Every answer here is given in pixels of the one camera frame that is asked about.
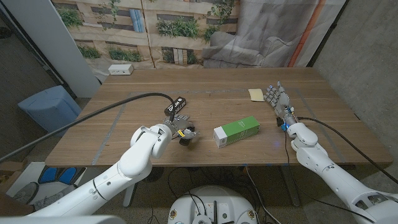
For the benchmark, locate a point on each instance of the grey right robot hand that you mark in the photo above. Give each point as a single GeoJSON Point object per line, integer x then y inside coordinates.
{"type": "Point", "coordinates": [281, 101]}

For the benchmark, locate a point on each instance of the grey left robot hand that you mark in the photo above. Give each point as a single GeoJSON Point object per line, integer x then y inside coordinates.
{"type": "Point", "coordinates": [182, 127]}

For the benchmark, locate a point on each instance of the black TV remote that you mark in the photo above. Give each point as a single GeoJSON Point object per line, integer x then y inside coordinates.
{"type": "Point", "coordinates": [185, 142]}

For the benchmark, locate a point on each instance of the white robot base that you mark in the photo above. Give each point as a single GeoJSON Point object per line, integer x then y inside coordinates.
{"type": "Point", "coordinates": [211, 202]}

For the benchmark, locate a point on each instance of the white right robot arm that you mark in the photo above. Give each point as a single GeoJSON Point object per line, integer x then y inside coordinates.
{"type": "Point", "coordinates": [329, 174]}

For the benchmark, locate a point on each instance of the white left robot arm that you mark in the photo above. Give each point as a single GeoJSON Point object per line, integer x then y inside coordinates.
{"type": "Point", "coordinates": [130, 165]}

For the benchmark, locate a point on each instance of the black Nitro package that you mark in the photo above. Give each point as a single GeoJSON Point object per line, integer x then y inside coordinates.
{"type": "Point", "coordinates": [175, 106]}

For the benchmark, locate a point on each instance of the green and white package box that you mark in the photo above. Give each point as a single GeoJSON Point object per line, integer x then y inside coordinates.
{"type": "Point", "coordinates": [241, 129]}

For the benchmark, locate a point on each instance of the yellow sticky note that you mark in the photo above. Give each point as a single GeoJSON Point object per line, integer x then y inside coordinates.
{"type": "Point", "coordinates": [256, 95]}

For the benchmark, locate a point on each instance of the black round floor fixture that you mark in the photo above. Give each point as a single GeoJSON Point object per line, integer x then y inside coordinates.
{"type": "Point", "coordinates": [155, 174]}

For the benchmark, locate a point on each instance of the white power strip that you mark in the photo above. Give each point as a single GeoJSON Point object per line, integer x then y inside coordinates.
{"type": "Point", "coordinates": [120, 69]}

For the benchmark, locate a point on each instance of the black backdrop pole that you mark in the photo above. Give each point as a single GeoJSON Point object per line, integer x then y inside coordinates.
{"type": "Point", "coordinates": [329, 29]}

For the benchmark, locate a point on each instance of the white table leg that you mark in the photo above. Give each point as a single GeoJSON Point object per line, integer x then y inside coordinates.
{"type": "Point", "coordinates": [127, 197]}

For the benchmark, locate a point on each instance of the grey table leg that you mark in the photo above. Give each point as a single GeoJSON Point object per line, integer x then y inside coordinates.
{"type": "Point", "coordinates": [292, 189]}

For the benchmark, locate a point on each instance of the printed backdrop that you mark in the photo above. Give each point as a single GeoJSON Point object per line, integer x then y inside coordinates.
{"type": "Point", "coordinates": [186, 31]}

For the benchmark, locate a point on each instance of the blue slipper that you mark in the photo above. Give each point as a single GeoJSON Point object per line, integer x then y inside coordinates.
{"type": "Point", "coordinates": [47, 175]}
{"type": "Point", "coordinates": [67, 175]}

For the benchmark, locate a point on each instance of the blue bin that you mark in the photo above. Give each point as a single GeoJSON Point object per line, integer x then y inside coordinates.
{"type": "Point", "coordinates": [49, 109]}

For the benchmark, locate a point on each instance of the grey shoe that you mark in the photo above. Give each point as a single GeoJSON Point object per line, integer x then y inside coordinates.
{"type": "Point", "coordinates": [26, 193]}

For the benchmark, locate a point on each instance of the cardboard box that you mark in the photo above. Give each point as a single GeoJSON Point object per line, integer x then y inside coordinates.
{"type": "Point", "coordinates": [6, 172]}

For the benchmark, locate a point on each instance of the white wall panel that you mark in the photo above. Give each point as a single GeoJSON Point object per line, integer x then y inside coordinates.
{"type": "Point", "coordinates": [53, 40]}

